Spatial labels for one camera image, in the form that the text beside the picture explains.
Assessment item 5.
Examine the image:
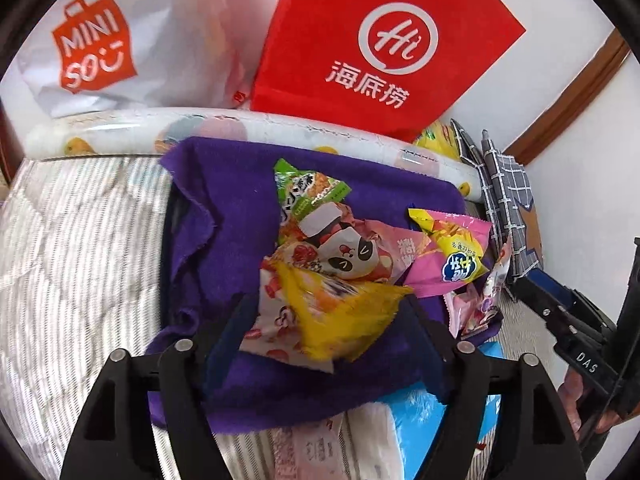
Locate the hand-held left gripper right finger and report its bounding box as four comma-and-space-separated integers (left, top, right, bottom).
402, 294, 586, 480

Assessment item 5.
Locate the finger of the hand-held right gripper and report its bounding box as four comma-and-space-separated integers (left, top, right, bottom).
512, 267, 581, 331

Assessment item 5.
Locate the red shopping bag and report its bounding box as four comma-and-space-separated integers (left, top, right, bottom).
248, 0, 527, 143

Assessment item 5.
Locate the person's right hand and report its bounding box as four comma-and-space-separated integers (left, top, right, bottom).
555, 372, 640, 436

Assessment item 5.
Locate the purple cloth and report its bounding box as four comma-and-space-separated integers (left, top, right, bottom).
145, 136, 503, 433

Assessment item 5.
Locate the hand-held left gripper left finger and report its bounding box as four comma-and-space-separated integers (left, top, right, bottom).
62, 295, 261, 480

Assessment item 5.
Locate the white shopping bag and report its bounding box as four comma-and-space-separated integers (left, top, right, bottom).
0, 0, 273, 118

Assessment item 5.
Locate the grey plaid cushion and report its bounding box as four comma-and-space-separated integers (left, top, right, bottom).
480, 130, 543, 278

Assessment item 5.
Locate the blue box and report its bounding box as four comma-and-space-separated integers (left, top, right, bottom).
375, 350, 503, 480

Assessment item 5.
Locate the dark grey striped cloth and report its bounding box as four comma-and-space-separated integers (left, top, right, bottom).
450, 119, 493, 171

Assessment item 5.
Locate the yellow snack bag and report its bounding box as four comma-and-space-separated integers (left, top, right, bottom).
412, 120, 466, 161

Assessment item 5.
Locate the pink purple snack packet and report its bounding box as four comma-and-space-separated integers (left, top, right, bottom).
445, 240, 513, 338

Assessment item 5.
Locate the green snack packet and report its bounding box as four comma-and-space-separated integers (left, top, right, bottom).
272, 158, 352, 241

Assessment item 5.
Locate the pink label packet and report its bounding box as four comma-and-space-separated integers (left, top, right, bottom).
272, 420, 346, 480

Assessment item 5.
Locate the dark red box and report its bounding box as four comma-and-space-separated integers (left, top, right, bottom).
0, 110, 23, 186

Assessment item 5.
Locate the rolled fruit print mat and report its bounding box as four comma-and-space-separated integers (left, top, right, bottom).
27, 107, 483, 201

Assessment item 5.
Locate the wooden door frame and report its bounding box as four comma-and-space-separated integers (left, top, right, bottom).
510, 30, 631, 166

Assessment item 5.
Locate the striped quilted bedding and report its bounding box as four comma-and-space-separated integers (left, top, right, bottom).
0, 155, 281, 480

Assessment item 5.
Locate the pink and yellow snack packet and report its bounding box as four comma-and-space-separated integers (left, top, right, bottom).
402, 207, 493, 298

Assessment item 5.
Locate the white red snack packet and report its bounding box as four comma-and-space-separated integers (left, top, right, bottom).
239, 255, 336, 373

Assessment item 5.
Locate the panda print snack packet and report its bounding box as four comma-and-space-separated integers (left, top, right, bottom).
280, 202, 401, 286

